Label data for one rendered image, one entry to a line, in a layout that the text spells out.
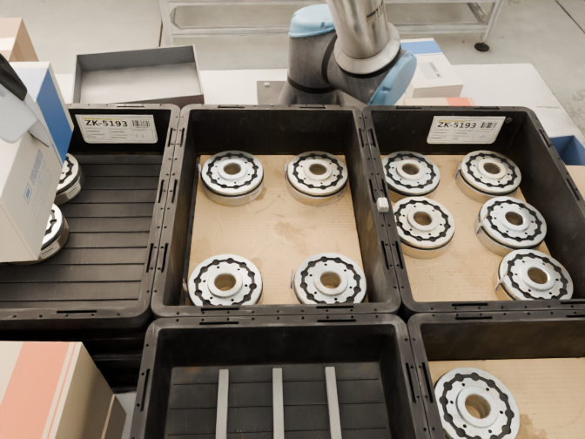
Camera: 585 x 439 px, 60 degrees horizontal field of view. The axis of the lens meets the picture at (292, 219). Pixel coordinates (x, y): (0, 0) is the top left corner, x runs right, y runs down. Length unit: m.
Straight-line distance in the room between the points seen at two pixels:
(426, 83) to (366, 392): 0.76
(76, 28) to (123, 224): 2.36
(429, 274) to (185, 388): 0.38
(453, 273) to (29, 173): 0.58
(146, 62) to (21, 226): 0.84
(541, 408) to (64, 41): 2.75
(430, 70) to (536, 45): 2.01
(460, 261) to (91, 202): 0.59
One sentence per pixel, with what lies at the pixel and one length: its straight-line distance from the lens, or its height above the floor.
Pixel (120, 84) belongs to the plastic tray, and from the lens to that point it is 1.26.
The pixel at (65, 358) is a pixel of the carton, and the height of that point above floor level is 0.92.
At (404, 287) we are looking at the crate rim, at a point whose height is 0.93.
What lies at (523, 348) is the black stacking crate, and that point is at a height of 0.86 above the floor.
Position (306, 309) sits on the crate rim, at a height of 0.93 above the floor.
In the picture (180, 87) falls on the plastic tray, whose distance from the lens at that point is 1.23.
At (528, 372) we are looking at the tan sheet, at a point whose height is 0.83.
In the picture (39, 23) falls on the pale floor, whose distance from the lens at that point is 3.24.
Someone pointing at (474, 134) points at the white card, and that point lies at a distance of 0.96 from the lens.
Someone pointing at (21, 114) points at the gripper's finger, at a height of 1.16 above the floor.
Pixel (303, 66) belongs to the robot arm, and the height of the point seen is 0.89.
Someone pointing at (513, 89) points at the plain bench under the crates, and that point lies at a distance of 1.46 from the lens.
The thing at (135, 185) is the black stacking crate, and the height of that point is 0.83.
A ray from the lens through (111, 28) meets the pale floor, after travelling 3.08.
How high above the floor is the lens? 1.45
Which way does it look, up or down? 50 degrees down
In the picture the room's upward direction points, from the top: 4 degrees clockwise
